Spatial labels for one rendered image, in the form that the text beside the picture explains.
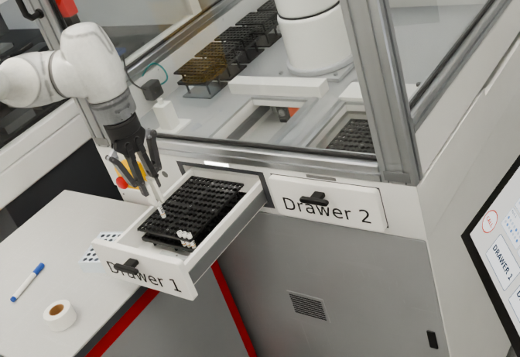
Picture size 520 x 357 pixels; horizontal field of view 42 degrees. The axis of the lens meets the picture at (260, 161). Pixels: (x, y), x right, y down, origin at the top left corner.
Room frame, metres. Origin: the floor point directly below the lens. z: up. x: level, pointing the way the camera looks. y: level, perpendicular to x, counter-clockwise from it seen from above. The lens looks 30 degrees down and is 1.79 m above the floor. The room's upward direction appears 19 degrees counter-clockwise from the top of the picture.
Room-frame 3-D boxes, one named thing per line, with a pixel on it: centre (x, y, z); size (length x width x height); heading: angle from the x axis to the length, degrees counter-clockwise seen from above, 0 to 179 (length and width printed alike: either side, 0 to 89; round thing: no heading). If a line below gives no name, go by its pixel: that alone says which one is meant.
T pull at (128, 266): (1.26, 0.35, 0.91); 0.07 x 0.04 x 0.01; 46
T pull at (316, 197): (1.27, -0.09, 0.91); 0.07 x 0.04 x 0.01; 46
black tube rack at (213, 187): (1.42, 0.20, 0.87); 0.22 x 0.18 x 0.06; 136
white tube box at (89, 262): (1.54, 0.48, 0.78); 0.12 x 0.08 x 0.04; 151
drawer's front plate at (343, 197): (1.29, -0.11, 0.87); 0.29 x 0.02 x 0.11; 46
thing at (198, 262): (1.43, 0.19, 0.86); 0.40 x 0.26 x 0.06; 136
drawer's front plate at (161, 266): (1.28, 0.34, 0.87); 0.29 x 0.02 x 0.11; 46
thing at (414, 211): (1.83, -0.25, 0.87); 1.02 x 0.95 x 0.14; 46
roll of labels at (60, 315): (1.33, 0.58, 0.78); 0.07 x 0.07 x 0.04
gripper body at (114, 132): (1.36, 0.26, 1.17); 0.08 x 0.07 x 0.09; 122
